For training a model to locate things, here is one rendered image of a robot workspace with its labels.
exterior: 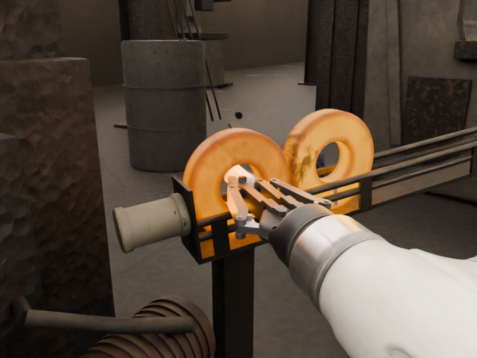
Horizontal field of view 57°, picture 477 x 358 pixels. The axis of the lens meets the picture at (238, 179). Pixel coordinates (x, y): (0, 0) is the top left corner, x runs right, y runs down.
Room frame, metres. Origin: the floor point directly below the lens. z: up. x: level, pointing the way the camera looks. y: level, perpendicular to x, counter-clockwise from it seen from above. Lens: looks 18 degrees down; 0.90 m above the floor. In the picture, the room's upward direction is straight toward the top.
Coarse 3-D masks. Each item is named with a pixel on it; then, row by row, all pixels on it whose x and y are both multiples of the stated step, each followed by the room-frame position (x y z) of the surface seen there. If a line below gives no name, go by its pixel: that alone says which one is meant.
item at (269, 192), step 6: (258, 180) 0.55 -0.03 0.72; (264, 180) 0.55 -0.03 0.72; (264, 186) 0.54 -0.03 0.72; (270, 186) 0.54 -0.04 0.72; (264, 192) 0.53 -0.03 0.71; (270, 192) 0.52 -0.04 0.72; (276, 192) 0.52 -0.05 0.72; (270, 198) 0.52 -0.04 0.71; (276, 198) 0.50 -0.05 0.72; (282, 198) 0.49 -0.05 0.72; (288, 198) 0.49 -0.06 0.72; (282, 204) 0.49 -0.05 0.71; (288, 204) 0.48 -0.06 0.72; (294, 204) 0.47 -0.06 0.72; (300, 204) 0.47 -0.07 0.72
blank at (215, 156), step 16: (240, 128) 0.60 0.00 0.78; (208, 144) 0.56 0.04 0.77; (224, 144) 0.56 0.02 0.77; (240, 144) 0.57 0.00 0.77; (256, 144) 0.58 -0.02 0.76; (272, 144) 0.59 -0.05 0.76; (192, 160) 0.56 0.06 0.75; (208, 160) 0.55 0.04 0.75; (224, 160) 0.56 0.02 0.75; (240, 160) 0.57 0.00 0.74; (256, 160) 0.58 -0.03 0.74; (272, 160) 0.59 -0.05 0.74; (192, 176) 0.55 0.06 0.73; (208, 176) 0.55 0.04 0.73; (256, 176) 0.61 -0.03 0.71; (272, 176) 0.59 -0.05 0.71; (288, 176) 0.61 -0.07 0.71; (208, 192) 0.55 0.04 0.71; (208, 208) 0.55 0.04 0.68; (224, 208) 0.56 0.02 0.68
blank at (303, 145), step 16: (320, 112) 0.65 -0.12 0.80; (336, 112) 0.64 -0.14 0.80; (304, 128) 0.62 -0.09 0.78; (320, 128) 0.63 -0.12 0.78; (336, 128) 0.64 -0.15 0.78; (352, 128) 0.65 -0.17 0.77; (288, 144) 0.63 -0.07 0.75; (304, 144) 0.62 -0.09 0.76; (320, 144) 0.63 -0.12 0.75; (352, 144) 0.65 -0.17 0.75; (368, 144) 0.67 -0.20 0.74; (288, 160) 0.62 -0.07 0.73; (304, 160) 0.62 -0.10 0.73; (352, 160) 0.66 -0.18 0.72; (368, 160) 0.67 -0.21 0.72; (304, 176) 0.62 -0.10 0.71; (336, 176) 0.66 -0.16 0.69
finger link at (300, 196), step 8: (272, 184) 0.55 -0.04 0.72; (280, 184) 0.54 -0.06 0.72; (288, 184) 0.54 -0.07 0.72; (288, 192) 0.53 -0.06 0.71; (296, 192) 0.52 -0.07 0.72; (304, 192) 0.52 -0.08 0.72; (304, 200) 0.51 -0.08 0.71; (312, 200) 0.50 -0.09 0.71; (320, 200) 0.50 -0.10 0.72; (328, 200) 0.49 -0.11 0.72; (328, 208) 0.49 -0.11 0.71
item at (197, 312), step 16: (160, 304) 0.55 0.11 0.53; (176, 304) 0.55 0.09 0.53; (192, 304) 0.56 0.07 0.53; (208, 320) 0.55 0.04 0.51; (112, 336) 0.49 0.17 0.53; (128, 336) 0.48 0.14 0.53; (144, 336) 0.48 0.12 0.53; (160, 336) 0.49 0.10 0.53; (176, 336) 0.50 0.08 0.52; (192, 336) 0.52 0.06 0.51; (208, 336) 0.53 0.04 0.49; (96, 352) 0.46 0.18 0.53; (112, 352) 0.45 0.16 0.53; (128, 352) 0.45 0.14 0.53; (144, 352) 0.46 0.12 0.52; (160, 352) 0.47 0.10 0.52; (176, 352) 0.48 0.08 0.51; (192, 352) 0.50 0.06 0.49; (208, 352) 0.53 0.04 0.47
